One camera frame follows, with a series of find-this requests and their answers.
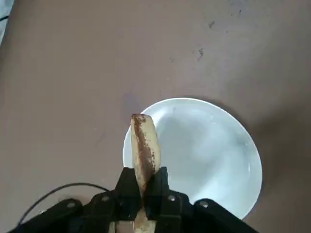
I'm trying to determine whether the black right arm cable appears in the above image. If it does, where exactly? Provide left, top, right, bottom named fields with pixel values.
left=17, top=182, right=111, bottom=225

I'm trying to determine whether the brown-crust bread slice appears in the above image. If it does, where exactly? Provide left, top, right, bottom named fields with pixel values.
left=108, top=113, right=162, bottom=233

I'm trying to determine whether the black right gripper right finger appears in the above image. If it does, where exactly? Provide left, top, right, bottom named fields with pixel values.
left=143, top=166, right=259, bottom=233

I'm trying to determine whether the white round plate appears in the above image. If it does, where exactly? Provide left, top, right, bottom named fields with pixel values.
left=122, top=97, right=263, bottom=220

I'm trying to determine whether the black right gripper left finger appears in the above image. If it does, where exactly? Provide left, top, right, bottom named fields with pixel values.
left=13, top=166, right=144, bottom=233

